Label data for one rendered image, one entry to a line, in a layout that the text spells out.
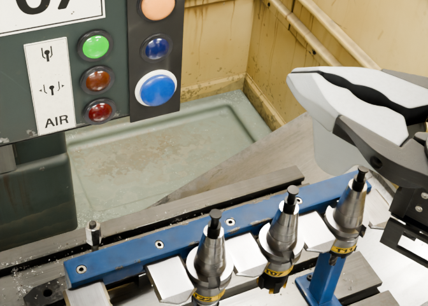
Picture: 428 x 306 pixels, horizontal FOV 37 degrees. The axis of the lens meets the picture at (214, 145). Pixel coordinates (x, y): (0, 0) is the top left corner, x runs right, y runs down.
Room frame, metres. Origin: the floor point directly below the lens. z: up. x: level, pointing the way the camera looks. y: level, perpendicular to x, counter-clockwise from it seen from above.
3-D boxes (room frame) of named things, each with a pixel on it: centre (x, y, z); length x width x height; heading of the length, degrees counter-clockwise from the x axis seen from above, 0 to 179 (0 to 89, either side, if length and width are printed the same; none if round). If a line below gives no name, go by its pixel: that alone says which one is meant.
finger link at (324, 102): (0.31, -0.08, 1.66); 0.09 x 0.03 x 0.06; 59
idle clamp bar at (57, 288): (0.65, 0.18, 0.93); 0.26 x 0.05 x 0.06; 124
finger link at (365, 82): (0.33, -0.09, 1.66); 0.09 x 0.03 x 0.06; 59
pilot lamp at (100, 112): (0.38, 0.09, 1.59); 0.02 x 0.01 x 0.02; 119
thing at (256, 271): (0.54, -0.06, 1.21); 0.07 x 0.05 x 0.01; 29
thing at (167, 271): (0.48, 0.04, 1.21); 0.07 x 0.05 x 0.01; 29
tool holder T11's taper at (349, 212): (0.62, -0.20, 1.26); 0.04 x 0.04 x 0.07
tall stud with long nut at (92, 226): (0.71, 0.20, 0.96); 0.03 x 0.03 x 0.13
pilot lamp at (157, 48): (0.41, 0.05, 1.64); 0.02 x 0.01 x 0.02; 119
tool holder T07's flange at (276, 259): (0.56, -0.11, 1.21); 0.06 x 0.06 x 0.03
